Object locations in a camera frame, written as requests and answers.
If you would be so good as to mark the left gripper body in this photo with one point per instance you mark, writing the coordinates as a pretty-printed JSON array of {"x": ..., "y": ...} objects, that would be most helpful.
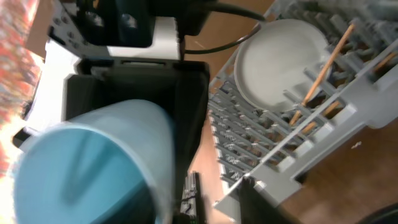
[{"x": 153, "y": 111}]

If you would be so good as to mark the grey round plate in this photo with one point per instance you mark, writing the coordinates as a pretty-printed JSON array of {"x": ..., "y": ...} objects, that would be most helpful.
[{"x": 274, "y": 60}]

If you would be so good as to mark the round black tray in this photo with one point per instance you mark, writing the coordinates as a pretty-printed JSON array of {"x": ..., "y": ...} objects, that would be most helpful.
[{"x": 386, "y": 215}]

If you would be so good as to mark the blue cup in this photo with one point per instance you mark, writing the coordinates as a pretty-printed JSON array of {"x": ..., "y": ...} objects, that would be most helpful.
[{"x": 111, "y": 165}]

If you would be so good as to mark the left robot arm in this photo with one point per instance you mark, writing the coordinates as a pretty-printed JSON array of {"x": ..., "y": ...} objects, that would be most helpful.
[{"x": 134, "y": 50}]

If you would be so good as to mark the grey plastic dishwasher rack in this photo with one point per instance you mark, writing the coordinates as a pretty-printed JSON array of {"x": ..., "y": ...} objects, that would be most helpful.
[{"x": 258, "y": 143}]

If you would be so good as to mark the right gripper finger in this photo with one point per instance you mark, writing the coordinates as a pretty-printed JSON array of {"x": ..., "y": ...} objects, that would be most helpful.
[{"x": 255, "y": 209}]

